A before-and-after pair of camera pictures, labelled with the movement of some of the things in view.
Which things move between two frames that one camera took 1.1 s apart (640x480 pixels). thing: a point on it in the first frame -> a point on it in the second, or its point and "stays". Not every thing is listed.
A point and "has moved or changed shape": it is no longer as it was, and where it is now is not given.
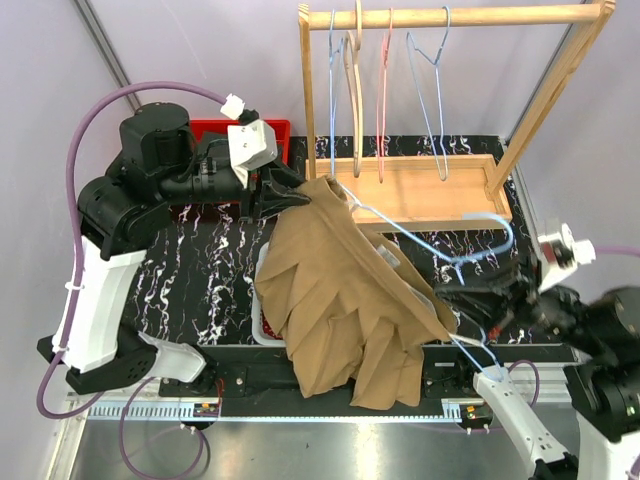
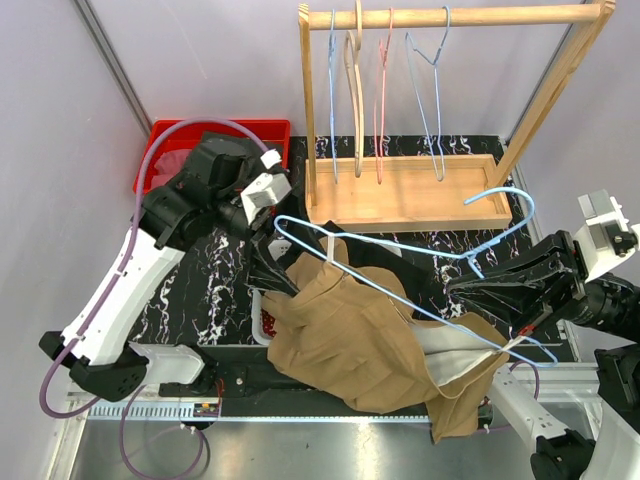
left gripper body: x=251 y=195 -> x=234 y=215
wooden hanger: x=354 y=87 stays
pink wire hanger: x=381 y=96 stays
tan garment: x=341 y=299 has moved or changed shape
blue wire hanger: x=485 y=348 -> x=477 y=268
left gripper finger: x=279 y=195 -> x=264 y=272
